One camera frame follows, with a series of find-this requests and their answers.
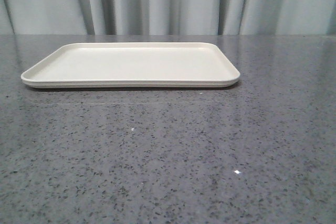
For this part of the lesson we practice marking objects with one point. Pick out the cream rectangular plastic tray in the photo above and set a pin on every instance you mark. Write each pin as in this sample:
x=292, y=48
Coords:
x=133, y=64

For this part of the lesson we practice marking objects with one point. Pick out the pale green pleated curtain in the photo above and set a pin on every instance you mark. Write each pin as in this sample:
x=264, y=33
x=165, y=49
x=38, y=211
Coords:
x=167, y=17

